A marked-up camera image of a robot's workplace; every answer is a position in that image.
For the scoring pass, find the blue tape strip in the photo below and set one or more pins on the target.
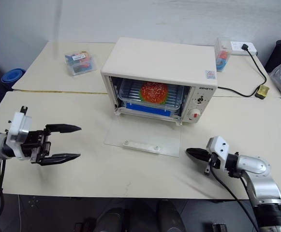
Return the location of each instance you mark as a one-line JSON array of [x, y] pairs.
[[145, 109]]

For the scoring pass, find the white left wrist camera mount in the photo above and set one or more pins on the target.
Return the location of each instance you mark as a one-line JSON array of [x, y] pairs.
[[19, 125]]

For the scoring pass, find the clear plastic food container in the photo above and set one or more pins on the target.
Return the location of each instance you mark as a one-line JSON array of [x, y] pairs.
[[130, 93]]

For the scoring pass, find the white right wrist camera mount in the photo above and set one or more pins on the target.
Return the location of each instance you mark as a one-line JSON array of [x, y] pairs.
[[218, 145]]

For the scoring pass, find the glass oven door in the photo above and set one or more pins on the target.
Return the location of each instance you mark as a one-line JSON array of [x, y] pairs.
[[142, 137]]

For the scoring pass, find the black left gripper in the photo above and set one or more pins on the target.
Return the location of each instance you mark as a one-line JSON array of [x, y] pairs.
[[35, 145]]

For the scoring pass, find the cream toaster oven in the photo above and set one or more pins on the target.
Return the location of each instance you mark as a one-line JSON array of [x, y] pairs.
[[159, 60]]

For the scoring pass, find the black power plug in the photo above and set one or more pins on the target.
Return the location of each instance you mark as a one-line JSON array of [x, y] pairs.
[[245, 47]]

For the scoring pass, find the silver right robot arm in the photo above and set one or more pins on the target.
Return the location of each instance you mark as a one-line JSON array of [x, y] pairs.
[[254, 164]]

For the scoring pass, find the clear box of colourful parts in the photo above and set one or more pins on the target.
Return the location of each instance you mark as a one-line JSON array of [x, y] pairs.
[[81, 63]]

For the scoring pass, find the toy hamburger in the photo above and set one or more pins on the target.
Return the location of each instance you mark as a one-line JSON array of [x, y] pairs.
[[154, 91]]

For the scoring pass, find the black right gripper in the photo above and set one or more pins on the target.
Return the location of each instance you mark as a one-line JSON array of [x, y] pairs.
[[215, 161]]

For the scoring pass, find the blue ribbed bowl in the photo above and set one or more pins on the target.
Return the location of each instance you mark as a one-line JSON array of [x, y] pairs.
[[12, 75]]

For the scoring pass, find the yellow and black inline switch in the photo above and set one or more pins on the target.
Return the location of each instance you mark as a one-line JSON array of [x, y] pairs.
[[262, 91]]

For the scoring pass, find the white power strip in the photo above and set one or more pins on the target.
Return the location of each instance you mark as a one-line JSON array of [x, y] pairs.
[[237, 47]]

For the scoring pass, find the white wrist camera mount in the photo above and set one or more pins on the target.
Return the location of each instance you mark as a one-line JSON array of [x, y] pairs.
[[218, 145], [19, 125]]

